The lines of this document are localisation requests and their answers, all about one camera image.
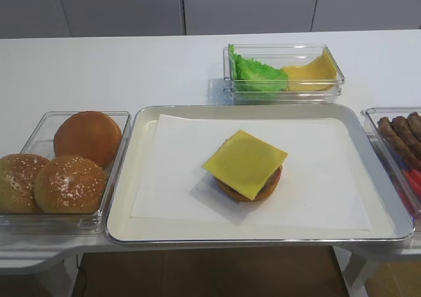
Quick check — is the sesame bun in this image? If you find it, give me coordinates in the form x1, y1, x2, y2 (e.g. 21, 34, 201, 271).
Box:
34, 155, 108, 214
1, 154, 49, 214

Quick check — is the green lettuce leaf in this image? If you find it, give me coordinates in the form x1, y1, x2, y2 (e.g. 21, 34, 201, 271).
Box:
228, 45, 289, 92

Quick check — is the clear lettuce cheese container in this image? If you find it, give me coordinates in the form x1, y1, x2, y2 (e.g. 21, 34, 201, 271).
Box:
223, 43, 345, 104

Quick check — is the yellow cheese slice on burger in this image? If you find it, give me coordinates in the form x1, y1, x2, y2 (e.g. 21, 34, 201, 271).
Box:
202, 130, 288, 201

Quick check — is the red tomato slice on burger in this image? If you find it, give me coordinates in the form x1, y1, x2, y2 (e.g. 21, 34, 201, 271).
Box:
276, 166, 283, 184

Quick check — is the bottom burger bun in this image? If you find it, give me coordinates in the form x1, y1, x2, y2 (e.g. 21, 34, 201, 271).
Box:
216, 172, 278, 202

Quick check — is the white paper sheet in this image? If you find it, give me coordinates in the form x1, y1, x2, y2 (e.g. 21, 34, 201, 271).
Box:
131, 115, 374, 229

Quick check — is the plain smooth bun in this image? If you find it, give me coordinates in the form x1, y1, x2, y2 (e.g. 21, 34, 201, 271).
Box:
53, 111, 122, 168

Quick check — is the yellow cheese slice in container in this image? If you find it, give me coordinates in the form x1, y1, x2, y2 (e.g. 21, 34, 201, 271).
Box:
283, 48, 337, 92

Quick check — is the clear bun container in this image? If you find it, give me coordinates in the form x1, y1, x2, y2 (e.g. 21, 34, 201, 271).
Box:
1, 111, 131, 235

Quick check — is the clear patty tomato container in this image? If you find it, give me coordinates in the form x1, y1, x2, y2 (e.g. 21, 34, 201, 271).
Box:
361, 107, 420, 233

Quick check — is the white rectangular serving tray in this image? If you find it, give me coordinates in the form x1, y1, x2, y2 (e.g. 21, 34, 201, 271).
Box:
107, 104, 414, 246

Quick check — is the brown meat patty middle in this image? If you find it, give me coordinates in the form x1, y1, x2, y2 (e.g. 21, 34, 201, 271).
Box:
392, 116, 420, 159

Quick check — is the brown meat patty left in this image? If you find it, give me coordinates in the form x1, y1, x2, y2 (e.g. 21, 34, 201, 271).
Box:
378, 117, 420, 170

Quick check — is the red tomato slice left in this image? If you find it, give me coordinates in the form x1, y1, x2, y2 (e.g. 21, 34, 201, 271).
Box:
403, 170, 420, 210

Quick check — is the red tomato slice middle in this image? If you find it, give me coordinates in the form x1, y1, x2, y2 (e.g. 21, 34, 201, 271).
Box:
409, 169, 421, 187

